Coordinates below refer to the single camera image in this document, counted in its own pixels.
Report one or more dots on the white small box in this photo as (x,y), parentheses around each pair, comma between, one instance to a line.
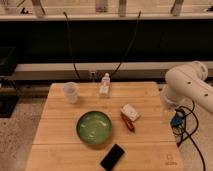
(130,112)

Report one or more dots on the green ceramic bowl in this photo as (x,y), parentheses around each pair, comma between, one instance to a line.
(94,128)

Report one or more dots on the wall power outlet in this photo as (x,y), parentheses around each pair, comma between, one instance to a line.
(92,75)

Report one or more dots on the black equipment on left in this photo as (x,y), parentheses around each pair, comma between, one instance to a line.
(8,64)

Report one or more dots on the clear plastic cup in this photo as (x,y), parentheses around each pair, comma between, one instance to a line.
(70,90)

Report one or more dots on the blue connector box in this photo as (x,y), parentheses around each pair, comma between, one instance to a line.
(177,120)

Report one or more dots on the black smartphone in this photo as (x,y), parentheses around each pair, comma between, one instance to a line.
(112,157)

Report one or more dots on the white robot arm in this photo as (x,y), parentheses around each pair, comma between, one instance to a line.
(188,81)

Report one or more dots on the small white bottle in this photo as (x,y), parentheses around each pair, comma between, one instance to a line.
(105,84)

